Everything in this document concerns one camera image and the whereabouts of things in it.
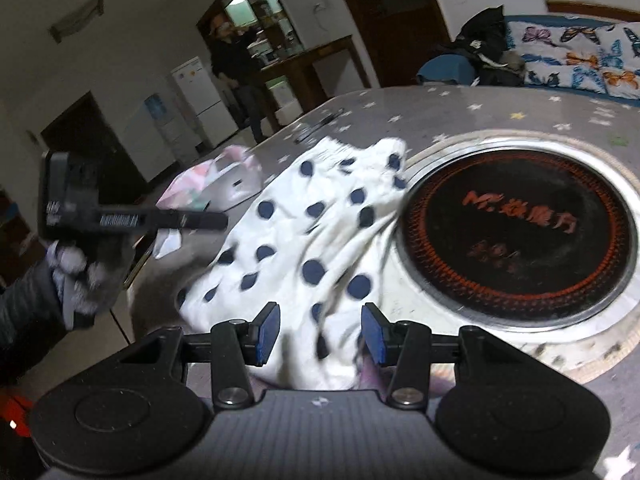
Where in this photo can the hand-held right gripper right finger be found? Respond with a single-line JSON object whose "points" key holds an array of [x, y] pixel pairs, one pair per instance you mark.
{"points": [[375, 336]]}

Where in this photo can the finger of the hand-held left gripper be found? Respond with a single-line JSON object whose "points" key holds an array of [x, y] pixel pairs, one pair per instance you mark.
{"points": [[190, 220]]}

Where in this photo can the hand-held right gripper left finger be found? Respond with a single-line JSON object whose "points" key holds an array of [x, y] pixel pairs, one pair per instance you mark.
{"points": [[267, 333]]}

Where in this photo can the white polka dot pants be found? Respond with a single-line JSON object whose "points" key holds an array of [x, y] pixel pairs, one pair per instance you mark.
{"points": [[300, 240]]}

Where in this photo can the person's left forearm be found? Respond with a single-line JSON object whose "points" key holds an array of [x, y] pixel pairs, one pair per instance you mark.
{"points": [[25, 310]]}

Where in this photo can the person's left hand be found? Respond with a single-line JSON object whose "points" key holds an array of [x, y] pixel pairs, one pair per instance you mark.
{"points": [[82, 272]]}

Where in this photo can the dark wooden door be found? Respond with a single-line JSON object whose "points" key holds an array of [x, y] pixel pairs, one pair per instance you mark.
{"points": [[395, 10], [85, 145]]}

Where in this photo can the pink white tissue pack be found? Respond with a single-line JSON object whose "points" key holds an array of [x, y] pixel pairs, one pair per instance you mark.
{"points": [[225, 180]]}

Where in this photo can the white water dispenser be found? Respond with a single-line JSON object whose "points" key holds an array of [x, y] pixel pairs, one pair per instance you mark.
{"points": [[167, 125]]}

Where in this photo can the white refrigerator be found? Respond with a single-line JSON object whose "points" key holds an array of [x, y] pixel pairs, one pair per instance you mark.
{"points": [[205, 100]]}

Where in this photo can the white box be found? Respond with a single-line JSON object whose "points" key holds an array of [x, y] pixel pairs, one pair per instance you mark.
{"points": [[282, 92]]}

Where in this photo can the round built-in induction cooker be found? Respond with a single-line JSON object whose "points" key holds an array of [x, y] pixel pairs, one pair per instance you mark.
{"points": [[515, 240]]}

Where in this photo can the black pen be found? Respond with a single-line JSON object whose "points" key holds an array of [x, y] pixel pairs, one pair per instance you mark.
{"points": [[330, 116]]}

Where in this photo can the dark wooden desk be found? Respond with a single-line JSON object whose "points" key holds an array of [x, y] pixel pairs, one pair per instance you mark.
{"points": [[310, 65]]}

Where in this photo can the red object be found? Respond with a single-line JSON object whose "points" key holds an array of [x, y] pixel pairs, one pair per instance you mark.
{"points": [[12, 405]]}

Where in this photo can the glass shelf cabinet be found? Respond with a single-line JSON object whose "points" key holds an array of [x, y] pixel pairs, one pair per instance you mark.
{"points": [[265, 0]]}

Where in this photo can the blue sofa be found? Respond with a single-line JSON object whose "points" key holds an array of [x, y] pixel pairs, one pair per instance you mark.
{"points": [[445, 67]]}

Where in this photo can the black jacket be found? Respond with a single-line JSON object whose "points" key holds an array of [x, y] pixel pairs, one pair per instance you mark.
{"points": [[480, 40]]}

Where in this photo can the butterfly print cushion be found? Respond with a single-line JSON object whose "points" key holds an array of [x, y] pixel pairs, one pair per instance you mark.
{"points": [[565, 60]]}

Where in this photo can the wall-mounted fixture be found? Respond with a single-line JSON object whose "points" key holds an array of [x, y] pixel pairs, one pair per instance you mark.
{"points": [[75, 17]]}

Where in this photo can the white wall socket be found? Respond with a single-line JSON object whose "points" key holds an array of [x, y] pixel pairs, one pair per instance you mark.
{"points": [[320, 6]]}

